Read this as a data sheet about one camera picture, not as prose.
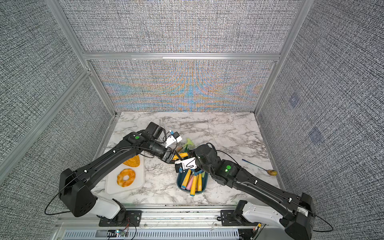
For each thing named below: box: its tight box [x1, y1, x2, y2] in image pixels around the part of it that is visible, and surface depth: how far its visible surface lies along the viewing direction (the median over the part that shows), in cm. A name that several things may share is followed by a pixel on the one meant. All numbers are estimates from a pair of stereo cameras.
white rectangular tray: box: [105, 152, 145, 195], surface depth 87 cm
